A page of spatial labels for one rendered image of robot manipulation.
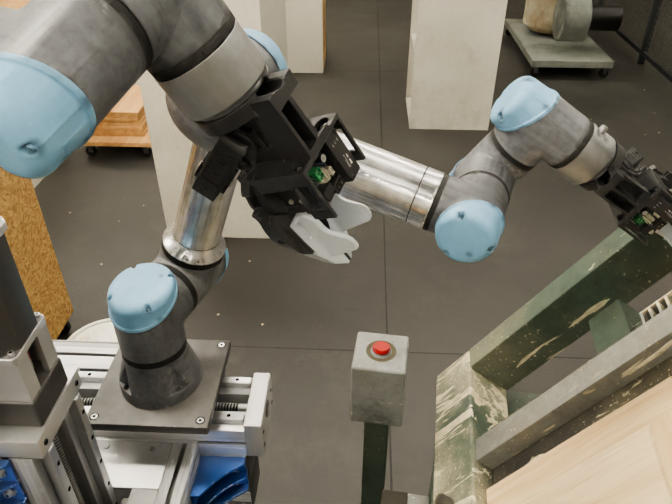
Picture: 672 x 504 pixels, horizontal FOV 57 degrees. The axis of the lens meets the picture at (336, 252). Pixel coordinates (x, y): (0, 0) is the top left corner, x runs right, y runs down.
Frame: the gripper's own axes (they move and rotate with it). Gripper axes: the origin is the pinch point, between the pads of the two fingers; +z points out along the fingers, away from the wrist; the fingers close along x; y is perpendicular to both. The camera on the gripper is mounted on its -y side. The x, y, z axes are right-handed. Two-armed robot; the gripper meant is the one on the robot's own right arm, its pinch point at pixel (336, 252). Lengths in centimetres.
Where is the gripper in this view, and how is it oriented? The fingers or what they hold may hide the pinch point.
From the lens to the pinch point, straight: 61.8
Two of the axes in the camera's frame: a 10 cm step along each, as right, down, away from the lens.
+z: 5.0, 6.2, 6.1
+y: 7.9, -0.2, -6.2
